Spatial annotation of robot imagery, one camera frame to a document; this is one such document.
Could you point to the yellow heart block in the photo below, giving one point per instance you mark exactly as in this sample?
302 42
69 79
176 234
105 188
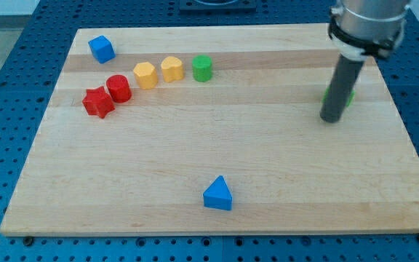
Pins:
172 69

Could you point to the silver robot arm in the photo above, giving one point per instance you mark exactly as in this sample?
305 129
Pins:
362 28

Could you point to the blue cube block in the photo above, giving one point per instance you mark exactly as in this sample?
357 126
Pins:
101 49

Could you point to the red star block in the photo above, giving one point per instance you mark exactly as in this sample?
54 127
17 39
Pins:
98 102

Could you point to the green star block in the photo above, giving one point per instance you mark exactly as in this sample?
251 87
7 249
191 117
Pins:
348 102

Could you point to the yellow hexagon block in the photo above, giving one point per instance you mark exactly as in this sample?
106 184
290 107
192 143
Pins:
145 75

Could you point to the wooden board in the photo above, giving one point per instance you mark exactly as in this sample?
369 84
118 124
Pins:
143 169

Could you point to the green cylinder block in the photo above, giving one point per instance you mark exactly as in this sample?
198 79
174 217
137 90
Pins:
202 68

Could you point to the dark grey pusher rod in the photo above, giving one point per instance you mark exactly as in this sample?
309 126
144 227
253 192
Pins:
340 89

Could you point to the blue triangle block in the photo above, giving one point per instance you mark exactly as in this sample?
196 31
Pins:
218 195

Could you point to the red cylinder block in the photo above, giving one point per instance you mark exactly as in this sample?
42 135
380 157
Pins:
119 89

